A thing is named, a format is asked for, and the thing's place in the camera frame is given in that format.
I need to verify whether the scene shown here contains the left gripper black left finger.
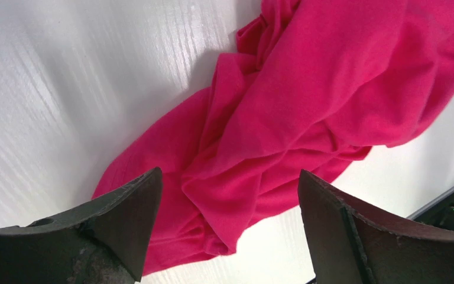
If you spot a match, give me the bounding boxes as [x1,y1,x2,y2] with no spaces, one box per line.
[0,168,163,283]

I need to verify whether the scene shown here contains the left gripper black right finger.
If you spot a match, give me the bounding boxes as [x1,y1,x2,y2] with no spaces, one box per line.
[298,170,454,283]

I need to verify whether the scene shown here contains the pink t-shirt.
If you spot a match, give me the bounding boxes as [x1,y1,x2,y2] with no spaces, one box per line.
[94,1,454,275]

